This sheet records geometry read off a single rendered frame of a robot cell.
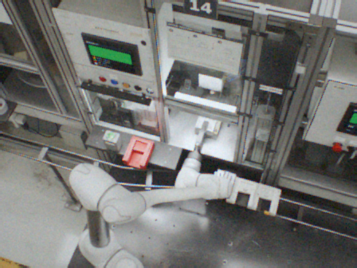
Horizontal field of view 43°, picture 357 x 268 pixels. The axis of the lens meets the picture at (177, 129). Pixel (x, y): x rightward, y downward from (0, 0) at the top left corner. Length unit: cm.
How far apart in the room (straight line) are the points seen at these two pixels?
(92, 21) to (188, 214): 125
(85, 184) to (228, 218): 103
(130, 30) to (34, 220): 204
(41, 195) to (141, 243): 123
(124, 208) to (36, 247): 176
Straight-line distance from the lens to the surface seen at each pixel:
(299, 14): 157
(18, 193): 364
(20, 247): 348
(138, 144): 249
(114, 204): 174
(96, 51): 197
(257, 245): 256
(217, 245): 254
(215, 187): 214
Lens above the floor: 313
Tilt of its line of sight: 60 degrees down
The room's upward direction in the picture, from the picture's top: 5 degrees counter-clockwise
